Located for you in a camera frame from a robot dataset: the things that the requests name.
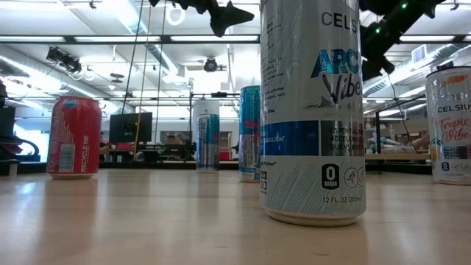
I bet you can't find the wooden shelf with black frame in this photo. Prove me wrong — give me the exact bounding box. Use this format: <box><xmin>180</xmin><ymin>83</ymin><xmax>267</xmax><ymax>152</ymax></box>
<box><xmin>364</xmin><ymin>93</ymin><xmax>431</xmax><ymax>163</ymax></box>

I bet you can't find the black equipment with red part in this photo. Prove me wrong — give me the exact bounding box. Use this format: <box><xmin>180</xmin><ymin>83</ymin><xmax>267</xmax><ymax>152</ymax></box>
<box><xmin>0</xmin><ymin>105</ymin><xmax>42</xmax><ymax>163</ymax></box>

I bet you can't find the cluttered workbench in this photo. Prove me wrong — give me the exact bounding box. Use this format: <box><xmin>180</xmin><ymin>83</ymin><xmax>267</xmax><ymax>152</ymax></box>
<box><xmin>365</xmin><ymin>124</ymin><xmax>430</xmax><ymax>154</ymax></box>

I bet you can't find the white hanging ring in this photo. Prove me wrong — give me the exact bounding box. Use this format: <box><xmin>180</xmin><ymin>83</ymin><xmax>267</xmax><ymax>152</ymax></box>
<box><xmin>165</xmin><ymin>2</ymin><xmax>186</xmax><ymax>27</ymax></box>

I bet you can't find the red Fanta soda can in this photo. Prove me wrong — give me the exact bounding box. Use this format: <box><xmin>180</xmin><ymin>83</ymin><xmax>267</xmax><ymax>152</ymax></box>
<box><xmin>46</xmin><ymin>96</ymin><xmax>103</xmax><ymax>180</ymax></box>

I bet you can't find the black ceiling light cluster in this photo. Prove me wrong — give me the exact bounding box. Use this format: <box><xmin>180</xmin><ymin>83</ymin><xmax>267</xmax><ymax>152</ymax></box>
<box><xmin>45</xmin><ymin>46</ymin><xmax>83</xmax><ymax>74</ymax></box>

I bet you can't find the thin black hanging cable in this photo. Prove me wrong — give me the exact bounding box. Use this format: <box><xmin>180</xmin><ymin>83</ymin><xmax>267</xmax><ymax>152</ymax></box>
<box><xmin>153</xmin><ymin>0</ymin><xmax>166</xmax><ymax>145</ymax></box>

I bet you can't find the person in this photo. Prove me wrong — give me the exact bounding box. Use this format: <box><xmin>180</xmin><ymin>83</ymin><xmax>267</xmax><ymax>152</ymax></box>
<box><xmin>411</xmin><ymin>132</ymin><xmax>431</xmax><ymax>151</ymax></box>
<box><xmin>99</xmin><ymin>131</ymin><xmax>113</xmax><ymax>162</ymax></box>

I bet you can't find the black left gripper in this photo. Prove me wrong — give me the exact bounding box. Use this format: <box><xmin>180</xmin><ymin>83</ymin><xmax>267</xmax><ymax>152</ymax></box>
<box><xmin>172</xmin><ymin>0</ymin><xmax>255</xmax><ymax>38</ymax></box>

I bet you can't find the black computer monitor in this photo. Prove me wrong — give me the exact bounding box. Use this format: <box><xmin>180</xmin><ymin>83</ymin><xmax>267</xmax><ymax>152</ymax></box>
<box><xmin>109</xmin><ymin>111</ymin><xmax>153</xmax><ymax>145</ymax></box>

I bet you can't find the large ceiling ventilation duct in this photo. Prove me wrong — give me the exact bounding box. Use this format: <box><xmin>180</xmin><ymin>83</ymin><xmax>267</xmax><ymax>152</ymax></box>
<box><xmin>104</xmin><ymin>0</ymin><xmax>188</xmax><ymax>84</ymax></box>

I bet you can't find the long black hanging cable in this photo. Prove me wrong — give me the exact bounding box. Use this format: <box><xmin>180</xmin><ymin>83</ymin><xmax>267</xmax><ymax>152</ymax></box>
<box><xmin>121</xmin><ymin>0</ymin><xmax>145</xmax><ymax>106</ymax></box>

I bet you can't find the black aluminium rig frame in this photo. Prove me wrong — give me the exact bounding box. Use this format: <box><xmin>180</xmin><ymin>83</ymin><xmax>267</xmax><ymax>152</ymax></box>
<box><xmin>0</xmin><ymin>34</ymin><xmax>471</xmax><ymax>177</ymax></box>

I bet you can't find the thin black metal frame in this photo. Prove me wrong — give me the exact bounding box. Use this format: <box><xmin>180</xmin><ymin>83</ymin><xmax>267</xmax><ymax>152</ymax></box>
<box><xmin>188</xmin><ymin>91</ymin><xmax>241</xmax><ymax>163</ymax></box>

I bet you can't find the white Celsius Arctic Vibe can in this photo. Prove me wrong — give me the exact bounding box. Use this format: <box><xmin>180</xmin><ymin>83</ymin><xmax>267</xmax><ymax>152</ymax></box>
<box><xmin>259</xmin><ymin>0</ymin><xmax>367</xmax><ymax>227</ymax></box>

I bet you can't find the blue silver Red Bull can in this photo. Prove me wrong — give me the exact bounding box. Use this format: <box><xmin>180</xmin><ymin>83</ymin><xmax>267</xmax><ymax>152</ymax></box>
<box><xmin>196</xmin><ymin>113</ymin><xmax>221</xmax><ymax>174</ymax></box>
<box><xmin>238</xmin><ymin>85</ymin><xmax>262</xmax><ymax>183</ymax></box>

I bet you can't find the silver Celsius Tropical Vibe can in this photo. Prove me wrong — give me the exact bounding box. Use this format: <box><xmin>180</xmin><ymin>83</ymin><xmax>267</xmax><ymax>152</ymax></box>
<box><xmin>425</xmin><ymin>66</ymin><xmax>471</xmax><ymax>186</ymax></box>

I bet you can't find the round black overhead camera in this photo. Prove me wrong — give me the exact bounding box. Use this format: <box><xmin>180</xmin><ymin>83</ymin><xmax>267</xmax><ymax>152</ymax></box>
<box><xmin>203</xmin><ymin>57</ymin><xmax>219</xmax><ymax>73</ymax></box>

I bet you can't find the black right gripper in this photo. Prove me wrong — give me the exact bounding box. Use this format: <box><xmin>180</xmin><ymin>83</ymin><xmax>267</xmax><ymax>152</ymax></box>
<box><xmin>361</xmin><ymin>35</ymin><xmax>397</xmax><ymax>82</ymax></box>

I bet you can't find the ceiling air vent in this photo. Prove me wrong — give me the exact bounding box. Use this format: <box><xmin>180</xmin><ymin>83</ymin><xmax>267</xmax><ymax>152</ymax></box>
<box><xmin>411</xmin><ymin>44</ymin><xmax>428</xmax><ymax>65</ymax></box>

